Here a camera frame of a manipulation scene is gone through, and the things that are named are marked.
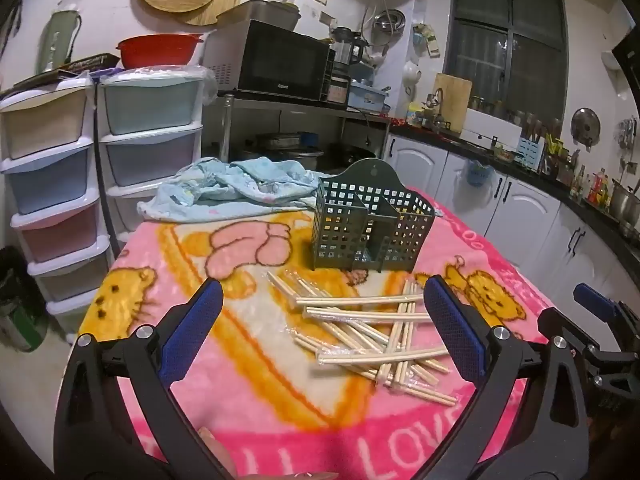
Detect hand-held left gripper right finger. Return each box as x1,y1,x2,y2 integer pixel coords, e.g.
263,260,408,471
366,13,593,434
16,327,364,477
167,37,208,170
424,275,592,480

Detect pink printed blanket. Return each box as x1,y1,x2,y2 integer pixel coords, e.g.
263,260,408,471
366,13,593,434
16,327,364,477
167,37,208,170
77,187,556,480

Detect dark flat tray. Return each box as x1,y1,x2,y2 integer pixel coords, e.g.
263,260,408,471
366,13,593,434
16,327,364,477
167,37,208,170
0,54,122,92

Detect dark framed window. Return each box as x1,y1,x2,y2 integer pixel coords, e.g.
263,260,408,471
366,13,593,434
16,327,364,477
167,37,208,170
444,0,572,125

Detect pile of chopsticks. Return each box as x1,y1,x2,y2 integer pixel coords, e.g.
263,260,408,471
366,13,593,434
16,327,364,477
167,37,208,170
266,270,459,407

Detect hanging steel pot lid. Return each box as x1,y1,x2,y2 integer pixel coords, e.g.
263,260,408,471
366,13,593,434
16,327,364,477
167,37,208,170
571,107,601,151

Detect black blender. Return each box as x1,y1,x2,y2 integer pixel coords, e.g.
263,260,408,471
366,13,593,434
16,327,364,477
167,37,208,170
327,26,369,82

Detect metal faucet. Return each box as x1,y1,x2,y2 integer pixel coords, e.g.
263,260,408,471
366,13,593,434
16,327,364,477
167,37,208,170
431,87,452,127

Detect person's left hand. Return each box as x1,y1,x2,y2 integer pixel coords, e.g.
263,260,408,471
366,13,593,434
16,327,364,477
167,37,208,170
197,426,342,480

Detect wall caddy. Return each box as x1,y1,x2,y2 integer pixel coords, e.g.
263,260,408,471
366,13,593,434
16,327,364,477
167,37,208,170
412,23,442,57

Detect blue knife block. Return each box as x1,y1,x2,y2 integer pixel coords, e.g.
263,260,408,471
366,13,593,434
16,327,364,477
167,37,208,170
517,137,547,172

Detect hanging stainless steel bowl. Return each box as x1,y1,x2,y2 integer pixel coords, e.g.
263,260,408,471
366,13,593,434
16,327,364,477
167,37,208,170
372,9,407,47

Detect blue hanging bag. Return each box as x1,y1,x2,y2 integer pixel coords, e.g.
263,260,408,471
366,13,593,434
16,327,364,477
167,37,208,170
462,159,496,189

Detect white plastic drawer tower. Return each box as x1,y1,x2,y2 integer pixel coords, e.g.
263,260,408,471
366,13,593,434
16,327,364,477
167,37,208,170
96,65,207,257
0,76,117,335

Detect red plastic basin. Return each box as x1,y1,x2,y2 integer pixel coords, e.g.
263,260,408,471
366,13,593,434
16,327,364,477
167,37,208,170
116,34,205,69

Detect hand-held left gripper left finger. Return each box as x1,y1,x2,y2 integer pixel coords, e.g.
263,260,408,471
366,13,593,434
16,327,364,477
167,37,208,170
54,277,236,480

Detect green trash bin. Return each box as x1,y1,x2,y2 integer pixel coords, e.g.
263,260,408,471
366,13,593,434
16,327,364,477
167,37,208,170
0,244,49,354

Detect metal rectangular container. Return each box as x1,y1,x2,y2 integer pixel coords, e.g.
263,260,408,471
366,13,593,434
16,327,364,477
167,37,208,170
216,0,302,32

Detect wooden cutting board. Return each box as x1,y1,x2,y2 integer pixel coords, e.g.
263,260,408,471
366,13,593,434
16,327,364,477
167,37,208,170
431,73,473,134

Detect steel stock pot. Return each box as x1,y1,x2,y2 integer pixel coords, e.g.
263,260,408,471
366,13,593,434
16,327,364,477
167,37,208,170
610,179,640,222

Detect light blue patterned cloth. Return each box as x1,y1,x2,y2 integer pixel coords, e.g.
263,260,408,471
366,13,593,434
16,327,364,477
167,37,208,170
137,156,322,224

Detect metal kitchen shelf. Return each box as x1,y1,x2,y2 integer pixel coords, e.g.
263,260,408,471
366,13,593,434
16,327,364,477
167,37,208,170
217,90,392,173

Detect black microwave oven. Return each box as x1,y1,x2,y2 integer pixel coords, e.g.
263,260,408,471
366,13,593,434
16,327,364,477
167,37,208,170
202,19,337,104

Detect row of condiment bottles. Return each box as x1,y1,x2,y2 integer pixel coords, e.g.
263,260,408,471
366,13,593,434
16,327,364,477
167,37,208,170
569,162,613,211

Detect white kitchen cabinets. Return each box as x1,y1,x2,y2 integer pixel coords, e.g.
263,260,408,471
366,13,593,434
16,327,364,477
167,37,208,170
384,132,640,323

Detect green perforated utensil holder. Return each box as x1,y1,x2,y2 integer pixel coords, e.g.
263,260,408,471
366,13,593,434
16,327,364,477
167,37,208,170
311,158,437,274

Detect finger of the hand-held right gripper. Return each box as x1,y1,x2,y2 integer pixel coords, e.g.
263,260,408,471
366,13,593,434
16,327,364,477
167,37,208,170
585,342,640,411
574,284,640,341

